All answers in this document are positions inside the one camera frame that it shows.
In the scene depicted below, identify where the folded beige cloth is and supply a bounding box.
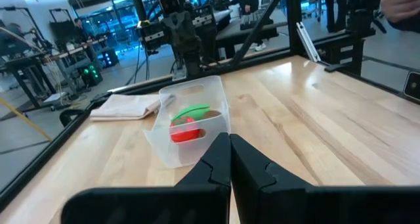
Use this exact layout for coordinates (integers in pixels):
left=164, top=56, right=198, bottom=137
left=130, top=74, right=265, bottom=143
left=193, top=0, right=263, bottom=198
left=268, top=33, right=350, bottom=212
left=89, top=93, right=177, bottom=122

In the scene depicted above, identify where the silver aluminium extrusion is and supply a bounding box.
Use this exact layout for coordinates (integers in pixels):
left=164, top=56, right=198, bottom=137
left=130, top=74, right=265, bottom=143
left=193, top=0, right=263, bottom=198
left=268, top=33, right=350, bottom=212
left=295, top=21, right=322, bottom=64

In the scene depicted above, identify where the black electronics box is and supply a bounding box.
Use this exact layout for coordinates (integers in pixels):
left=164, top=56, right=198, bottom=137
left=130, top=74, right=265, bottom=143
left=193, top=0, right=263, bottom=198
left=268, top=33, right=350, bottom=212
left=191, top=5, right=220, bottom=61
left=136, top=20, right=172, bottom=51

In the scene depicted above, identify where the black computer with green lights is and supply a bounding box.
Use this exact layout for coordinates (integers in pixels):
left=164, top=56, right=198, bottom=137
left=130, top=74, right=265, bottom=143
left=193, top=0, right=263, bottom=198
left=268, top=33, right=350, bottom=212
left=77, top=62, right=103, bottom=87

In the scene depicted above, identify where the black vertical frame post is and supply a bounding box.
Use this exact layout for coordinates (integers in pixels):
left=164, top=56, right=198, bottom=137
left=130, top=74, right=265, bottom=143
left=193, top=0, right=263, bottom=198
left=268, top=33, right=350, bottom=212
left=284, top=0, right=305, bottom=56

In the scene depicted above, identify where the brown toy kiwi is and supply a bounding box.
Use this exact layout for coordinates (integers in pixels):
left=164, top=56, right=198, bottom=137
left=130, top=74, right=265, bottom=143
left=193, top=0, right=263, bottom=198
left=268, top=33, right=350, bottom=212
left=201, top=109, right=222, bottom=120

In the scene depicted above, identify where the black keyboard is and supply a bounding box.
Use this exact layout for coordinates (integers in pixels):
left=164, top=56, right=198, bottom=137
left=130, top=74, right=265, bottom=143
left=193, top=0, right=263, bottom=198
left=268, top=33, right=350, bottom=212
left=240, top=9, right=274, bottom=32

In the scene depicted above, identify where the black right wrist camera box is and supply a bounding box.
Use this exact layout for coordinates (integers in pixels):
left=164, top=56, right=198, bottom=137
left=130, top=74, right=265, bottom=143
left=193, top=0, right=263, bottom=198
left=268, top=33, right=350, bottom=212
left=158, top=0, right=184, bottom=17

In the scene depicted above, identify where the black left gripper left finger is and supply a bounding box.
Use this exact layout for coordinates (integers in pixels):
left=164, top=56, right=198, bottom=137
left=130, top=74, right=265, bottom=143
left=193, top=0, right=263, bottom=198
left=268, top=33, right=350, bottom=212
left=60, top=133, right=232, bottom=224

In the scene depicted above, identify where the black diagonal frame strut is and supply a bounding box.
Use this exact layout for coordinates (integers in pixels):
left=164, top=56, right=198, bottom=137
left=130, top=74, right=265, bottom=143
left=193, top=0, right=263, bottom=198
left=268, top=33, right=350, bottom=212
left=230, top=0, right=287, bottom=66

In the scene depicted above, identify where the table-level camera box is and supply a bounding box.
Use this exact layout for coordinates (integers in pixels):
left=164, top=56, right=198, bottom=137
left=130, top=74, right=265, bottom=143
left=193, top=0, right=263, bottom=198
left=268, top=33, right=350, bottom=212
left=402, top=70, right=420, bottom=102

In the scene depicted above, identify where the yellow cord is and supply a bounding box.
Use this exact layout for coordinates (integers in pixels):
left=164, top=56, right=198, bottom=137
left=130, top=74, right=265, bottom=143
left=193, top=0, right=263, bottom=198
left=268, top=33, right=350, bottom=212
left=0, top=97, right=54, bottom=143

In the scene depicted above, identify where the person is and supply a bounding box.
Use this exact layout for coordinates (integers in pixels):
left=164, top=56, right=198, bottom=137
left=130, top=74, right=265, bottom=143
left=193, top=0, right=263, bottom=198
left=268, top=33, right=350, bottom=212
left=228, top=0, right=268, bottom=53
left=73, top=17, right=96, bottom=61

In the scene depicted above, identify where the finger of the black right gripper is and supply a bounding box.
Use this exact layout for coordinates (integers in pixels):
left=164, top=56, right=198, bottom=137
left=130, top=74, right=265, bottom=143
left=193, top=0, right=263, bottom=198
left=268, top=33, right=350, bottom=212
left=169, top=20, right=183, bottom=46
left=182, top=18, right=198, bottom=47

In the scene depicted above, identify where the person's hand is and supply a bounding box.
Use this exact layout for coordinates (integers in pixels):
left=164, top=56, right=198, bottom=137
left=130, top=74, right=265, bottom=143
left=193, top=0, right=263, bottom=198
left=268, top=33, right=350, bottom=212
left=380, top=0, right=420, bottom=24

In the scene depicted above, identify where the black table edge frame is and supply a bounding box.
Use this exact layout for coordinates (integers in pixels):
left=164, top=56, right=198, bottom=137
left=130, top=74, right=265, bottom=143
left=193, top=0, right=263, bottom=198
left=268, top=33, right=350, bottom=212
left=0, top=48, right=420, bottom=213

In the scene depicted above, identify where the red toy tomato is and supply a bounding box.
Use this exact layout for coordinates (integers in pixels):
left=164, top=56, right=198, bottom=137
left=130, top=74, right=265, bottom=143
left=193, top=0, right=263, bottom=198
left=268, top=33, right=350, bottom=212
left=169, top=116, right=206, bottom=144

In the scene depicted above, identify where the black side table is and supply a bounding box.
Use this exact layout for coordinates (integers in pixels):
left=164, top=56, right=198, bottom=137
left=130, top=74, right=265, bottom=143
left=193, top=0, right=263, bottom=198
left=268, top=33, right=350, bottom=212
left=214, top=7, right=290, bottom=59

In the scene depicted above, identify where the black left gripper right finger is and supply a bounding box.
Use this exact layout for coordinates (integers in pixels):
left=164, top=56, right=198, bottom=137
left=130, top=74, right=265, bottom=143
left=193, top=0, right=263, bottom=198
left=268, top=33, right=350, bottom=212
left=230, top=134, right=420, bottom=224

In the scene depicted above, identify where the clear plastic container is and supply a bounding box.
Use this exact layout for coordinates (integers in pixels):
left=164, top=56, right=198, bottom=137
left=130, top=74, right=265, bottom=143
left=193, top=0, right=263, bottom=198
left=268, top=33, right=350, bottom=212
left=144, top=75, right=232, bottom=169

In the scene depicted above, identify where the green toy vegetable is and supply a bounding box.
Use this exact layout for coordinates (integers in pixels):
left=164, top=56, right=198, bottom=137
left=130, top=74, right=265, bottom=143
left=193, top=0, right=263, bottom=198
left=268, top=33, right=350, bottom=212
left=171, top=103, right=212, bottom=124

